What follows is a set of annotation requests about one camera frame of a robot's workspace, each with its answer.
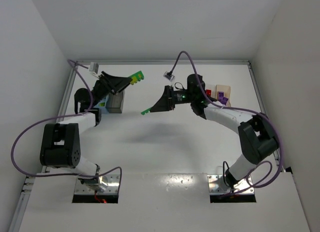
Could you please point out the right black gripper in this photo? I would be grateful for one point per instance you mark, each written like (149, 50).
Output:
(170, 98)

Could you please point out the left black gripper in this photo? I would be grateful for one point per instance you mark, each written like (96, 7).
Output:
(107, 83)

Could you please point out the small lime lego piece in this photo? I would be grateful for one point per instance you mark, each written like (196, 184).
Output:
(133, 81)

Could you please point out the green lego plate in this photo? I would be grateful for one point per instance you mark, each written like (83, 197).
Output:
(146, 111)

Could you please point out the green lego brick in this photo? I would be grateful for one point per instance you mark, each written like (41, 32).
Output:
(139, 75)

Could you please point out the red lego brick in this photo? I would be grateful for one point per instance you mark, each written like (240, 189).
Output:
(208, 92)

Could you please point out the purple lego brick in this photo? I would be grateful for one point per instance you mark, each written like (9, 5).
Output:
(220, 95)

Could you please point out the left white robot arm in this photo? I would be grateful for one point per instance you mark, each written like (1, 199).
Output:
(61, 148)

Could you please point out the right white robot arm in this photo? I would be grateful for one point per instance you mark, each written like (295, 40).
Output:
(257, 137)

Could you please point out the dark grey container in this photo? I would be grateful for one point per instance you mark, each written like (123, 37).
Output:
(115, 103)

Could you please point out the light blue container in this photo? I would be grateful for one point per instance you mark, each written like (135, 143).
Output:
(102, 105)

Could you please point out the clear plastic container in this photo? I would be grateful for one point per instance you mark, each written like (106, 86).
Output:
(208, 87)

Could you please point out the purple lego in container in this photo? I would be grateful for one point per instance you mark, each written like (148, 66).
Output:
(224, 101)

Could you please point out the wooden container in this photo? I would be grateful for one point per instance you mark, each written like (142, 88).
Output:
(226, 90)

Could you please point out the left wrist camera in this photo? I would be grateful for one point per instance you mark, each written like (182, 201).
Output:
(93, 68)

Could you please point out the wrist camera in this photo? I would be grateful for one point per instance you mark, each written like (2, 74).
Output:
(169, 76)
(93, 68)

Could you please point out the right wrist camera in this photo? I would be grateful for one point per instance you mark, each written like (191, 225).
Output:
(169, 76)

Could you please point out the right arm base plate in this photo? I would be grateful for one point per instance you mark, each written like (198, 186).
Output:
(217, 186)

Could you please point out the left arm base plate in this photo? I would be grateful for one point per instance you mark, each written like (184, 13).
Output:
(105, 185)

